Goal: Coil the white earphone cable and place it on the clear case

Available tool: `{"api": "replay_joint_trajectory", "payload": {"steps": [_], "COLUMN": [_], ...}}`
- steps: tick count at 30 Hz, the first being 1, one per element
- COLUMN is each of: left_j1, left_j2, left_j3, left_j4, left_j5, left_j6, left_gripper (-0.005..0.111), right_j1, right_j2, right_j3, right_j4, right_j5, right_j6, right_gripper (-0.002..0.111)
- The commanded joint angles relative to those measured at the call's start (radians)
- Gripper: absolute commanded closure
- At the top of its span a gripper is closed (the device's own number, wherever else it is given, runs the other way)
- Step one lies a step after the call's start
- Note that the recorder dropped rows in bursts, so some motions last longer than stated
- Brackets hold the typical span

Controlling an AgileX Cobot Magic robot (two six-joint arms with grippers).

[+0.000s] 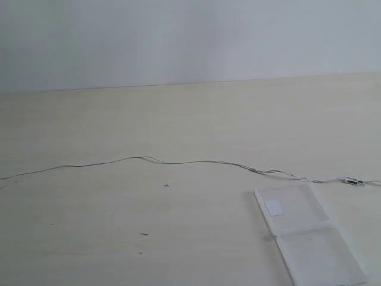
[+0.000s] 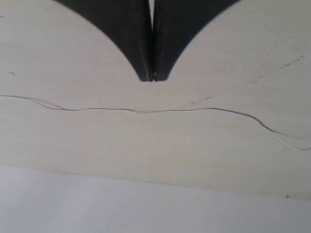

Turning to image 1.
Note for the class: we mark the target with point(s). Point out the white wired earphones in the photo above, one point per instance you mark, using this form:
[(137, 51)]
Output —
[(283, 175)]

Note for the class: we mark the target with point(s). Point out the clear plastic storage case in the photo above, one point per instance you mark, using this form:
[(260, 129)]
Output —
[(315, 248)]

